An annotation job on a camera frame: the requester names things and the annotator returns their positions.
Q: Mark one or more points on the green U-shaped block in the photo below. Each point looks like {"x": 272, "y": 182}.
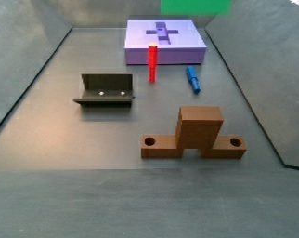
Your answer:
{"x": 195, "y": 7}

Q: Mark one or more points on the purple board with cross slot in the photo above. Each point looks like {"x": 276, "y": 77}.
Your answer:
{"x": 179, "y": 42}

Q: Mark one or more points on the brown T-shaped block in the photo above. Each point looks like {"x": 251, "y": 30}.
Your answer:
{"x": 198, "y": 132}

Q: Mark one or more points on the red cylindrical peg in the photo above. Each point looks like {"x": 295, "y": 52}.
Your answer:
{"x": 152, "y": 62}

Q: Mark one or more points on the black angle bracket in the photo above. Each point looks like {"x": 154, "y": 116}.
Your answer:
{"x": 106, "y": 88}

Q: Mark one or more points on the blue cylindrical peg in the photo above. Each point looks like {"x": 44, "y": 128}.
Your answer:
{"x": 194, "y": 79}

